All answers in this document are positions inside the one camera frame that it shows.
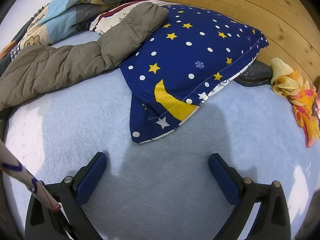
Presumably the wooden headboard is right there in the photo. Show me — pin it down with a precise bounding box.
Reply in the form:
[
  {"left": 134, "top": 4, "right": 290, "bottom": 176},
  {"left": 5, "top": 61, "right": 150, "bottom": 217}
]
[{"left": 132, "top": 0, "right": 320, "bottom": 83}]

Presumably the white sleeved left arm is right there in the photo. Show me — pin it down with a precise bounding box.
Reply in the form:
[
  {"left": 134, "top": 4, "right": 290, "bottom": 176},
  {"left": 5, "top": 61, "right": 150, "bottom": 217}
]
[{"left": 0, "top": 137, "right": 78, "bottom": 240}]

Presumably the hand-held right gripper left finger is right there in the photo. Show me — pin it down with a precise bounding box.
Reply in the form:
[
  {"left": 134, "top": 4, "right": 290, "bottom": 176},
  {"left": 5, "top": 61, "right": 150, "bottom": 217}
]
[{"left": 25, "top": 152, "right": 108, "bottom": 240}]

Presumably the blue star print pillow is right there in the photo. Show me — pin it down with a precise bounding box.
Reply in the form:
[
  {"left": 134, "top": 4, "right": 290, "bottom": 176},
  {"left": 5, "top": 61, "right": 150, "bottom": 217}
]
[{"left": 87, "top": 1, "right": 269, "bottom": 145}]

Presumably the olive down jacket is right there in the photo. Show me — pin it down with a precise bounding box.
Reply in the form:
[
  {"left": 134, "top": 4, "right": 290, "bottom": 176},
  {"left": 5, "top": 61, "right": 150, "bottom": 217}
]
[{"left": 0, "top": 2, "right": 169, "bottom": 112}]

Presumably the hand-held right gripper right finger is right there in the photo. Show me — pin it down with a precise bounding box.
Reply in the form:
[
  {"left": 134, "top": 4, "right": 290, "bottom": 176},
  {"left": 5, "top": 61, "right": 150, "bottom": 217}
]
[{"left": 208, "top": 153, "right": 292, "bottom": 240}]

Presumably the patchwork cartoon blanket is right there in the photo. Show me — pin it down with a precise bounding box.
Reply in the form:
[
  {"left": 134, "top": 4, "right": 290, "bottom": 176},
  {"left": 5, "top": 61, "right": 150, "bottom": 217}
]
[{"left": 0, "top": 0, "right": 148, "bottom": 63}]

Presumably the dark patterned cloth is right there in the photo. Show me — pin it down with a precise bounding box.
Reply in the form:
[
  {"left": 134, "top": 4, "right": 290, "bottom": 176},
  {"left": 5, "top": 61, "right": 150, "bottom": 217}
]
[{"left": 234, "top": 61, "right": 274, "bottom": 87}]

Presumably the yellow orange scarf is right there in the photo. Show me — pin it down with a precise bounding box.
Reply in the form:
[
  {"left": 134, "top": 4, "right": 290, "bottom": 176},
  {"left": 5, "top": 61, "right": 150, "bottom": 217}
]
[{"left": 271, "top": 57, "right": 320, "bottom": 148}]

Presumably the light blue bed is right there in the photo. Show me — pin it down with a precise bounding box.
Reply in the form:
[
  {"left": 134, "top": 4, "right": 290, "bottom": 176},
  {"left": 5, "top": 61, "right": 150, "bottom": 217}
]
[{"left": 0, "top": 30, "right": 320, "bottom": 240}]

